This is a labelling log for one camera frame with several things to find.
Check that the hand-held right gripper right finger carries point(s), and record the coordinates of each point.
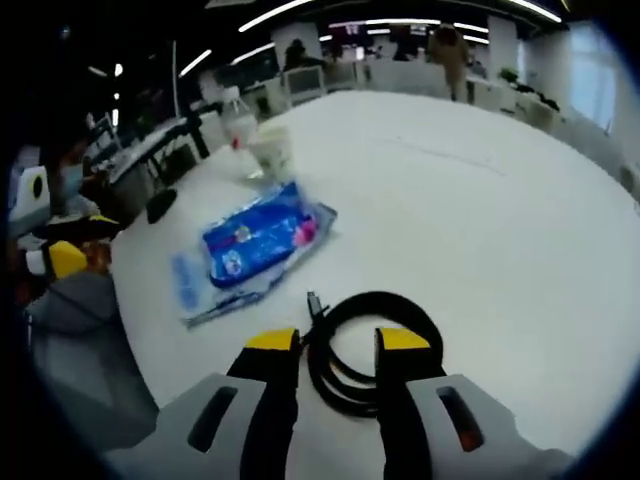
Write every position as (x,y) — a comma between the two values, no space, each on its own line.
(505,440)

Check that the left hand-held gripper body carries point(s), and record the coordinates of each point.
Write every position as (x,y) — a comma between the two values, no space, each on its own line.
(27,207)

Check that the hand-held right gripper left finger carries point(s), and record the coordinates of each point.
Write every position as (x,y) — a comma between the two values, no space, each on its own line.
(180,435)

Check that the light blue tissue pack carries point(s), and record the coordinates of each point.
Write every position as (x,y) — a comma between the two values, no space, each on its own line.
(187,285)

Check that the blue printed plastic packet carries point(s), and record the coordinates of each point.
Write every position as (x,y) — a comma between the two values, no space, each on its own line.
(255,240)

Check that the clear water bottle red label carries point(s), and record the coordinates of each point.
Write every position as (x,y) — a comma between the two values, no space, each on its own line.
(240,125)

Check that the orange white plush toy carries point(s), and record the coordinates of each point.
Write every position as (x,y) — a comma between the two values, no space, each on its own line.
(97,257)

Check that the black oval object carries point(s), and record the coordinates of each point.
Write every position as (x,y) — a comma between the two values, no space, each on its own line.
(162,206)

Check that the grey mesh office chair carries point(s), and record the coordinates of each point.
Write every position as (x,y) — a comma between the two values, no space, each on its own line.
(95,390)

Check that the green potted plant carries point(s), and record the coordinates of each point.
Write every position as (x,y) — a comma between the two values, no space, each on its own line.
(509,75)

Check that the white frame chair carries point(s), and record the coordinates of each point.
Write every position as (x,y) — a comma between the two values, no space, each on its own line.
(305,85)

